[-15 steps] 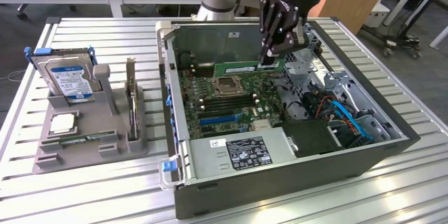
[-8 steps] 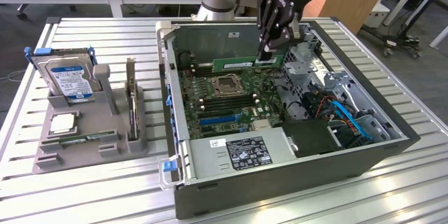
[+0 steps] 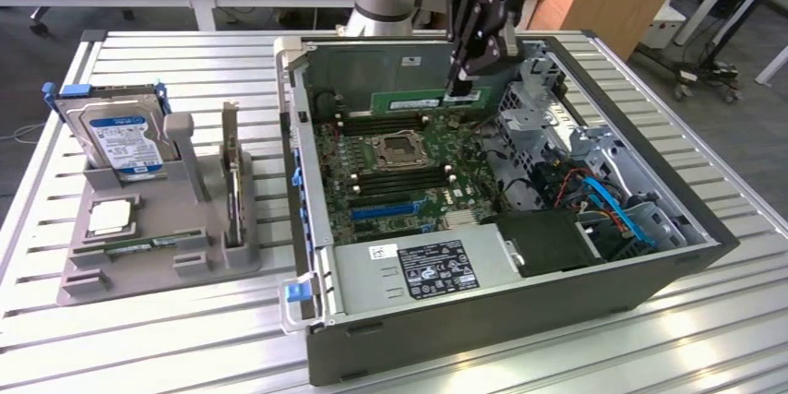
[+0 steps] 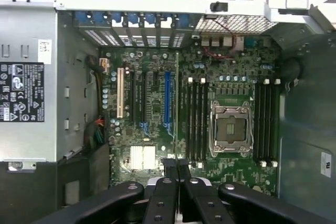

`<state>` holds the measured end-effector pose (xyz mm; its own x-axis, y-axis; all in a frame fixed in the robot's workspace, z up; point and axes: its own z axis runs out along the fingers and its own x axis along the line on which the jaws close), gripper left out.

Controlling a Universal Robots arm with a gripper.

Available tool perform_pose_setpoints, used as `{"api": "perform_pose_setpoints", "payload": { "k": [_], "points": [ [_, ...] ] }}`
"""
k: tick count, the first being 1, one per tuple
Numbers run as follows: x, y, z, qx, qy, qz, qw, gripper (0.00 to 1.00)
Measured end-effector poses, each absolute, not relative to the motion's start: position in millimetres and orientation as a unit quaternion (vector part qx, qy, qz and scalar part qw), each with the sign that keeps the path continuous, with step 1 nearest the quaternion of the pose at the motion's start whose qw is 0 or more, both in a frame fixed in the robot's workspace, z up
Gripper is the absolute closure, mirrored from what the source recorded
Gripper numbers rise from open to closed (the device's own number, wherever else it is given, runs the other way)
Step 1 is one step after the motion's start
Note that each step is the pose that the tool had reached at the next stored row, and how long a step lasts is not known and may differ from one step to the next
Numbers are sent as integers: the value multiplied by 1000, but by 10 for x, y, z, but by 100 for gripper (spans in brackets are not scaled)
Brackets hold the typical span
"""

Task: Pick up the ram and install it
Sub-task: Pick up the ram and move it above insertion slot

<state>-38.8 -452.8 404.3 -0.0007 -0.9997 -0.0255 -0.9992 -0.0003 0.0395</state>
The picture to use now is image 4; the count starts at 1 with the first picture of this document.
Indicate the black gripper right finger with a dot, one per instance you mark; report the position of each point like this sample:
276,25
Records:
207,203

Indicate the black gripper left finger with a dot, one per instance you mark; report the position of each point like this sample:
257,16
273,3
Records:
160,203

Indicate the silver chipset heatsink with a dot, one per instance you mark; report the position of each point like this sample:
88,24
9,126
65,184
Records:
142,157

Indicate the steel CPU socket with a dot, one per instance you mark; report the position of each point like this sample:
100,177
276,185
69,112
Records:
231,127

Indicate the blue expansion slot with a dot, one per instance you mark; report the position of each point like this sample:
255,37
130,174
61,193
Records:
167,98

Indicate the long black expansion slot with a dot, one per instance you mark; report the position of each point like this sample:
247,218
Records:
142,98
132,98

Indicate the white expansion slot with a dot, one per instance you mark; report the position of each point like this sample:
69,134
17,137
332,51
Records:
120,93

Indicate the short black expansion slot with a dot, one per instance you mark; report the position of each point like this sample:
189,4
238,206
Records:
155,78

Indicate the black and silver PC case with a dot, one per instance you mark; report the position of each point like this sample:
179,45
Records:
302,103

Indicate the green motherboard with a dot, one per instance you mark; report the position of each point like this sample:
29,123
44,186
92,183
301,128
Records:
157,58

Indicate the white power connector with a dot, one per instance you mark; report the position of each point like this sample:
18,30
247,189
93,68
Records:
104,65

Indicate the silver rear port block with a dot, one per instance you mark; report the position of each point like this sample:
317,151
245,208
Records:
216,41
206,41
239,43
228,42

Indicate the blue-green rear port connector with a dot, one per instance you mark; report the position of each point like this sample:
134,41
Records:
250,43

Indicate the grey power supply unit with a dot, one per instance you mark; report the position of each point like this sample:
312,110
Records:
26,37

